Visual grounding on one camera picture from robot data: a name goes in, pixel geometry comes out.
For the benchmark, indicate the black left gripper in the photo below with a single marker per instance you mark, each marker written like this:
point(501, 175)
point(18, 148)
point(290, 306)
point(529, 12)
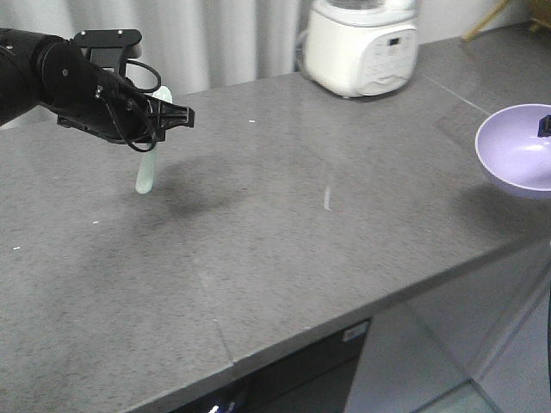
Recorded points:
point(112, 108)

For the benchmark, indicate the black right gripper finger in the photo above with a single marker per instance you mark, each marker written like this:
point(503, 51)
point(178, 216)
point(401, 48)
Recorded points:
point(544, 127)

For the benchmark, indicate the lilac plastic bowl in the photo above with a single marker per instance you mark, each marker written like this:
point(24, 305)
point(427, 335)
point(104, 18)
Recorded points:
point(512, 156)

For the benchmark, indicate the mint green plastic spoon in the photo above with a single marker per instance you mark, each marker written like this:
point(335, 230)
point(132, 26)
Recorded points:
point(147, 168)

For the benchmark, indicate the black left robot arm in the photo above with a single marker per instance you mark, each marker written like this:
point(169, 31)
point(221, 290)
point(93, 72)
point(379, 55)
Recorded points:
point(83, 81)

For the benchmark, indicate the white curtain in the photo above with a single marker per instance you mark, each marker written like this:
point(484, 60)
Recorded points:
point(194, 45)

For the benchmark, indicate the wooden rack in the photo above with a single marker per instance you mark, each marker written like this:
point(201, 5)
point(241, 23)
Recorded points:
point(536, 13)

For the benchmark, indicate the white rice cooker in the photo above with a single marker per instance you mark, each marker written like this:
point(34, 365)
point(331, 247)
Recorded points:
point(360, 48)

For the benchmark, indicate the grey cabinet door panel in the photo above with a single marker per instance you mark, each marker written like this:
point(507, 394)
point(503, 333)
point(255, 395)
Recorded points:
point(475, 343)

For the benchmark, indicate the black disinfection cabinet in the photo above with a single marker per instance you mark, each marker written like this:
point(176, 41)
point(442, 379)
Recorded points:
point(316, 378)

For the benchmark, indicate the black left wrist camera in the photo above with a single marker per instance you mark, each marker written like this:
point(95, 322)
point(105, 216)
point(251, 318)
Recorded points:
point(110, 49)

